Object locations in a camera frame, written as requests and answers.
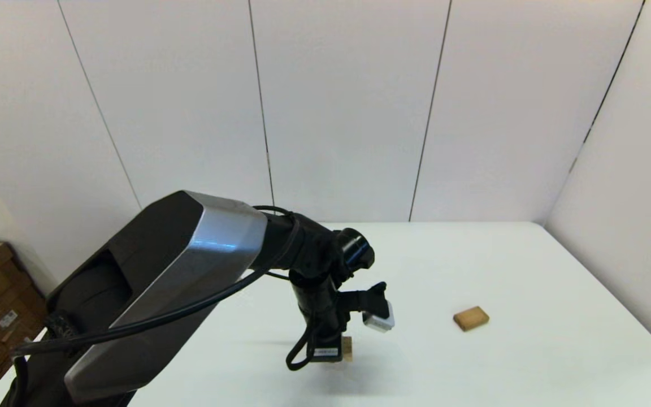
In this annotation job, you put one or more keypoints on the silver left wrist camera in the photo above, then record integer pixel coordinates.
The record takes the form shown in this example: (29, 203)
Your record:
(379, 322)

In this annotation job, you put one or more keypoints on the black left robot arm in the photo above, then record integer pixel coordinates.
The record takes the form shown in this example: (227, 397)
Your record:
(161, 271)

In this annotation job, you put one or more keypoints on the arched wooden building block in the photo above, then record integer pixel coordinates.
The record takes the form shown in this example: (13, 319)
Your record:
(347, 347)

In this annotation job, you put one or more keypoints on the rectangular wooden building block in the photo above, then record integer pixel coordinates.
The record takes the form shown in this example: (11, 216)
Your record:
(471, 318)

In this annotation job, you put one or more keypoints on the labelled brown cardboard box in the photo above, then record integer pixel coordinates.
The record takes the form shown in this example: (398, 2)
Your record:
(3, 339)

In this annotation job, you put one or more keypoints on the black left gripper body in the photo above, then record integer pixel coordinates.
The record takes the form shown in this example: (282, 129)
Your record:
(325, 316)

